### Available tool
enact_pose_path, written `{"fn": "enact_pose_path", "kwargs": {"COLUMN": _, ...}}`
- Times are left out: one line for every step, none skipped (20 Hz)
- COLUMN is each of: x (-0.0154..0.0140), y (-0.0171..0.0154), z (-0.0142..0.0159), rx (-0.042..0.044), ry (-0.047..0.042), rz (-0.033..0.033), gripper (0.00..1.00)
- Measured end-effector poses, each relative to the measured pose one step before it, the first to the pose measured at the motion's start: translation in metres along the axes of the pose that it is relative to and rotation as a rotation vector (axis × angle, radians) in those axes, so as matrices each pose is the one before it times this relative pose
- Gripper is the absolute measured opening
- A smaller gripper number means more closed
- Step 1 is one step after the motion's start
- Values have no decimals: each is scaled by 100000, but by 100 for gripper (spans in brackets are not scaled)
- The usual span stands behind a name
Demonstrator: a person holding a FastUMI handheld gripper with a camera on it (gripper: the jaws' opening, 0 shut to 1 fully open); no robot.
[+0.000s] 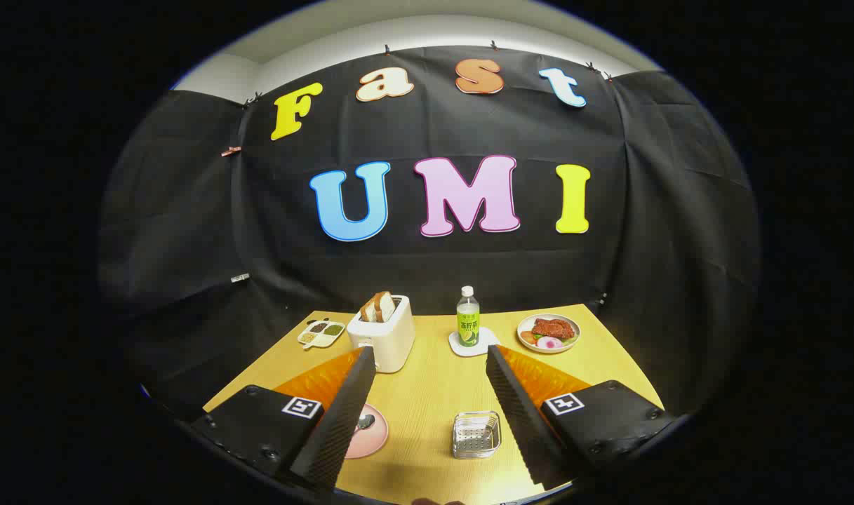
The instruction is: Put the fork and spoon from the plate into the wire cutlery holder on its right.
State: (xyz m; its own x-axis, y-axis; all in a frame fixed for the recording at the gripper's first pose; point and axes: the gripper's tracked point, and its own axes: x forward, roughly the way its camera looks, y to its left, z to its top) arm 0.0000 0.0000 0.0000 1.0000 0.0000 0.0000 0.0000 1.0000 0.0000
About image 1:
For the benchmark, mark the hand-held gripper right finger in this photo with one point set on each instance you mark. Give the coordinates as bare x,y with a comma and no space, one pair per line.
514,407

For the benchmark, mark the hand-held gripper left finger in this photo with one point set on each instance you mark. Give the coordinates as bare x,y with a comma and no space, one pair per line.
342,414

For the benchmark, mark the pink plate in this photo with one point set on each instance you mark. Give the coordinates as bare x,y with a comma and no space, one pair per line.
372,442

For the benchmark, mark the white coaster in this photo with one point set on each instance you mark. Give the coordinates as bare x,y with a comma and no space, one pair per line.
486,344

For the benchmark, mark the pink round food slice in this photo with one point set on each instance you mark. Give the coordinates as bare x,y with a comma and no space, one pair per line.
549,343

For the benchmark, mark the white divided condiment dish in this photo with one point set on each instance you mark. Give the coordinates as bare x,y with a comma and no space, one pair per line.
321,333

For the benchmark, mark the brown meat piece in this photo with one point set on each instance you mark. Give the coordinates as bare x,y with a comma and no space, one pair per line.
553,328

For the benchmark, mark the white toaster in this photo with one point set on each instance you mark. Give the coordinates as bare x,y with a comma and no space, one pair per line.
391,340

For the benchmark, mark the green label drink bottle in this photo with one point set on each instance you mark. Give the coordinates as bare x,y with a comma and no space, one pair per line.
468,322

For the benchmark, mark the white plate of food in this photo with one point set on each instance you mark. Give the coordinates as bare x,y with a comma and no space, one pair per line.
570,324

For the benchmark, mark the toast bread slice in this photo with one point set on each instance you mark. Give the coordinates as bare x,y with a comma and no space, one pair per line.
386,306
369,311

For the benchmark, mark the orange clip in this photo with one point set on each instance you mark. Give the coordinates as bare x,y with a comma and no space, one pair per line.
231,151

